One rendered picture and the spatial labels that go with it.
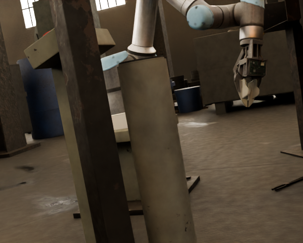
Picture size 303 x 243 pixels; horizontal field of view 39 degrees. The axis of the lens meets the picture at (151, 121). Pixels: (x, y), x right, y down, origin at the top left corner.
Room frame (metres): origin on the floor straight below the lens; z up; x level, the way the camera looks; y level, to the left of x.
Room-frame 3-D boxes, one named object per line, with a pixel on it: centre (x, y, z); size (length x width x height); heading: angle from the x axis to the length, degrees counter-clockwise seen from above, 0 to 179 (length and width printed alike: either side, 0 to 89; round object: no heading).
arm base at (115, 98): (1.67, 0.10, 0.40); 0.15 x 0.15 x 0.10
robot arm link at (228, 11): (1.46, -0.30, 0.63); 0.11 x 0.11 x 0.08; 48
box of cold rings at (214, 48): (4.23, -1.12, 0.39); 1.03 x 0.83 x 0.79; 73
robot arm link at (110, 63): (1.68, 0.10, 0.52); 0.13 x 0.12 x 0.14; 138
